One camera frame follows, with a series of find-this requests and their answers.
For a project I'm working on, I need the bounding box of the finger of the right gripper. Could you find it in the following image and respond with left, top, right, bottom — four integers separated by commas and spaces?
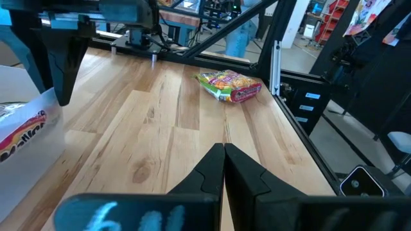
43, 27, 92, 107
0, 25, 55, 94

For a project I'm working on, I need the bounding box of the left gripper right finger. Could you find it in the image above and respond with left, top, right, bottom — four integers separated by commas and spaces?
225, 143, 411, 231

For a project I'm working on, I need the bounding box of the black control box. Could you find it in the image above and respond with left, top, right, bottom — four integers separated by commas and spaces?
282, 75, 331, 135

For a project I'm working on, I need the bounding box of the light blue chair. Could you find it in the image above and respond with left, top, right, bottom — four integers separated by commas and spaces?
372, 128, 411, 180

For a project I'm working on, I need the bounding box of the black aluminium table frame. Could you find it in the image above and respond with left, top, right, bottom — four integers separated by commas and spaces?
89, 0, 411, 196

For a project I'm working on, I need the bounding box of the silver aluminium bracket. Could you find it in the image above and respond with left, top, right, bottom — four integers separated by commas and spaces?
269, 40, 283, 97

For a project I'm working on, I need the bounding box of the floral patterned cloth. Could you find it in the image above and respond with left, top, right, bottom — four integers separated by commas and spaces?
342, 0, 393, 37

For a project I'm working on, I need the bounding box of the red storage shelf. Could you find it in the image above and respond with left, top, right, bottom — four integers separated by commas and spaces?
314, 0, 349, 44

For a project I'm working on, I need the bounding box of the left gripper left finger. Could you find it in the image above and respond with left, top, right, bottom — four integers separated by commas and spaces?
53, 143, 225, 231

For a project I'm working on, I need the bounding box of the clear translucent plastic bin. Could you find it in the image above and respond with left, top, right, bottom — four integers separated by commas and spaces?
0, 65, 67, 222

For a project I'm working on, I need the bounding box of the person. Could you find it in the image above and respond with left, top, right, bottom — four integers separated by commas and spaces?
224, 0, 263, 59

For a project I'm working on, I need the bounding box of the wooden workbench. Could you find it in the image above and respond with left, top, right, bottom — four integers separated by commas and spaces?
159, 9, 202, 47

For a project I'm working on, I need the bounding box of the black table-level camera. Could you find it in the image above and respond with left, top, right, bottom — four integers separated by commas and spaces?
339, 165, 386, 197

